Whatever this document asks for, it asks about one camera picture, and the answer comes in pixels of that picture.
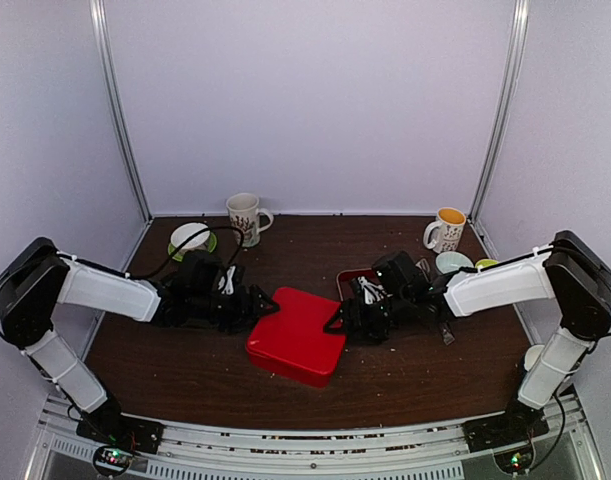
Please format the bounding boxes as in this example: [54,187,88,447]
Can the dark red lacquer tray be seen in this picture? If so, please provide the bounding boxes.
[336,269,381,305]

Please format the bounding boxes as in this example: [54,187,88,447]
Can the green saucer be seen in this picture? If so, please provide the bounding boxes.
[167,232,217,262]

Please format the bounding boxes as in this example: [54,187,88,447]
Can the aluminium front rail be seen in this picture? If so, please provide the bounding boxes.
[32,384,599,480]

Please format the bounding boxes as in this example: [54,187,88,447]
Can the metal serving tongs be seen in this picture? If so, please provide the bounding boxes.
[416,257,455,346]

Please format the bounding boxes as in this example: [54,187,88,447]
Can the flower pattern mug yellow inside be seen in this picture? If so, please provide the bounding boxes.
[422,207,467,254]

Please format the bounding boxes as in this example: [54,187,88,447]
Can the tall coral pattern mug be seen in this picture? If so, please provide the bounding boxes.
[226,193,274,248]

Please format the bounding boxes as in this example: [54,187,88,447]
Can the blue lined ceramic bowl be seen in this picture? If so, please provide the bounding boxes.
[435,251,474,274]

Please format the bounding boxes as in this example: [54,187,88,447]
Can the white ceramic bowl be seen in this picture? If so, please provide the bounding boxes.
[169,222,211,261]

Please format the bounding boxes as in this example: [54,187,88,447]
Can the aluminium corner post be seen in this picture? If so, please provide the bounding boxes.
[89,0,153,223]
[469,0,531,224]

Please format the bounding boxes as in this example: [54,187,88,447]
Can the aluminium left corner post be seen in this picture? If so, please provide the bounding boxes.
[89,0,153,223]

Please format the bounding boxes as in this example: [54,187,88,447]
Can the red tin box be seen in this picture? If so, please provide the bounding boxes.
[246,346,342,388]

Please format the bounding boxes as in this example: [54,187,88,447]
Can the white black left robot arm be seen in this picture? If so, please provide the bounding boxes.
[0,237,280,445]

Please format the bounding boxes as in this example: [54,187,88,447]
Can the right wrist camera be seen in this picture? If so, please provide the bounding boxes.
[350,276,387,305]

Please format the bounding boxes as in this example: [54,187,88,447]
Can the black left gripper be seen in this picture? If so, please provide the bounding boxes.
[189,284,279,335]

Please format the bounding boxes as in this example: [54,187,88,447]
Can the lime green plastic bowl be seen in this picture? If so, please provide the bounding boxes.
[475,258,499,268]

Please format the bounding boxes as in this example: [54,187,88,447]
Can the red tin lid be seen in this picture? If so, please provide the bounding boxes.
[246,287,346,354]

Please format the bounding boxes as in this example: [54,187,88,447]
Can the aluminium right corner post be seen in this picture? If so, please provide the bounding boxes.
[469,0,531,224]

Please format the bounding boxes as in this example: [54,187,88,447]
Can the white paper cup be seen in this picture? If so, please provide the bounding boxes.
[522,344,545,373]

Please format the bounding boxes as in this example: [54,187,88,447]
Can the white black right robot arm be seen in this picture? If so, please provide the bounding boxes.
[322,230,611,451]

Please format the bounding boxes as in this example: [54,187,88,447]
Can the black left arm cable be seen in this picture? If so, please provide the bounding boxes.
[129,226,246,281]

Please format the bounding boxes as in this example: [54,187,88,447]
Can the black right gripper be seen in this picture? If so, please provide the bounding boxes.
[323,291,413,346]

